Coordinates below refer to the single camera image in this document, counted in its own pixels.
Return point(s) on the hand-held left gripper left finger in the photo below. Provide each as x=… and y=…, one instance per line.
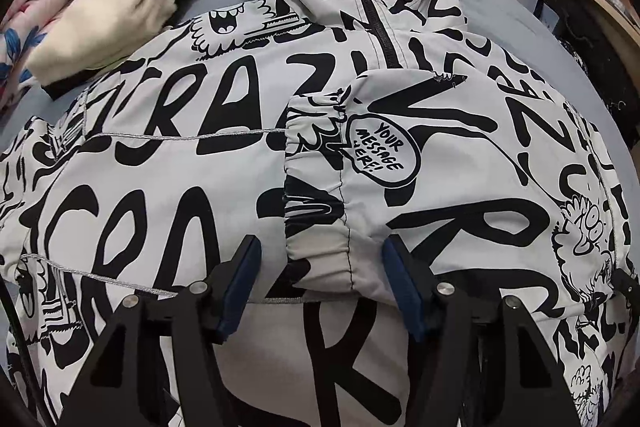
x=242, y=287

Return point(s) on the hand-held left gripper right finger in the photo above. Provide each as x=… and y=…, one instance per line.
x=400, y=287

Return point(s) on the white box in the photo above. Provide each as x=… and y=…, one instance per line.
x=545, y=14

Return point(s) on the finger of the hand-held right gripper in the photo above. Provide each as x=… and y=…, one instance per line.
x=627, y=287

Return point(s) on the white black-print jacket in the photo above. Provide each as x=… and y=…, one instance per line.
x=200, y=207

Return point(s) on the cream knit sweater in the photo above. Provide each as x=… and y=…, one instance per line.
x=115, y=17

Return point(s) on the pink floral blanket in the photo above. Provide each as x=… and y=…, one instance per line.
x=20, y=42

